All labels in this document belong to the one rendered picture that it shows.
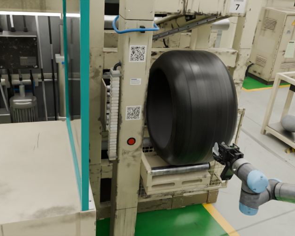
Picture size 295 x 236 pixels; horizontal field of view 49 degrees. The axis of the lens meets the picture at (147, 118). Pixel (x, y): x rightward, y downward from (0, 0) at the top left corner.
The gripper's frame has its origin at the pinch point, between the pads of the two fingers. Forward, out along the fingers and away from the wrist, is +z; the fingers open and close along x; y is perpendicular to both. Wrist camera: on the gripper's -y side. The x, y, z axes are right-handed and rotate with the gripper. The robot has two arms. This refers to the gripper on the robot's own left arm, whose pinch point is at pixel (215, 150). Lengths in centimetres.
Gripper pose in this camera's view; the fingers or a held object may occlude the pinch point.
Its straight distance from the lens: 157.6
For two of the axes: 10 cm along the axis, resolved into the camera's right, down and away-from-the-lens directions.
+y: 0.4, -9.4, -3.4
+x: -9.5, 0.6, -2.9
